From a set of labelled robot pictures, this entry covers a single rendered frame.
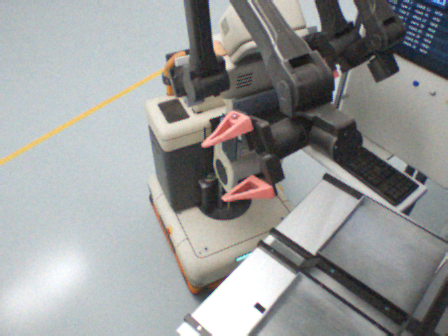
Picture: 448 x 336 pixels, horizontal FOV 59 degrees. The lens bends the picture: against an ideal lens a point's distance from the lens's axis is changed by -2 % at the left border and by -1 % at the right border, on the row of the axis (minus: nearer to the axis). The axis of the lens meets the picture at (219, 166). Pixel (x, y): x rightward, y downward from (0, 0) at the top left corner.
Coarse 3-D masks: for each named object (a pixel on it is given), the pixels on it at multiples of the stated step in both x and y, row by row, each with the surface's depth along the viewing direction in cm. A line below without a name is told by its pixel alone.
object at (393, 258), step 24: (360, 216) 118; (384, 216) 118; (336, 240) 112; (360, 240) 112; (384, 240) 112; (408, 240) 112; (432, 240) 110; (336, 264) 103; (360, 264) 107; (384, 264) 107; (408, 264) 107; (432, 264) 107; (384, 288) 102; (408, 288) 102; (408, 312) 94
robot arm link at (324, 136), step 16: (288, 96) 60; (288, 112) 62; (304, 112) 61; (320, 112) 60; (336, 112) 59; (320, 128) 60; (336, 128) 56; (352, 128) 57; (320, 144) 59; (336, 144) 57; (352, 144) 58; (336, 160) 58; (352, 160) 60
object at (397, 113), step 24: (408, 0) 115; (432, 0) 110; (408, 24) 118; (432, 24) 113; (408, 48) 122; (432, 48) 116; (360, 72) 141; (408, 72) 126; (432, 72) 119; (360, 96) 146; (384, 96) 138; (408, 96) 130; (432, 96) 123; (360, 120) 152; (384, 120) 142; (408, 120) 134; (432, 120) 127; (384, 144) 147; (408, 144) 139; (432, 144) 131; (432, 168) 135
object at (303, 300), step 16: (288, 288) 100; (304, 288) 102; (320, 288) 99; (272, 304) 96; (288, 304) 99; (304, 304) 99; (320, 304) 99; (336, 304) 98; (272, 320) 96; (288, 320) 96; (304, 320) 96; (320, 320) 96; (336, 320) 96; (352, 320) 96
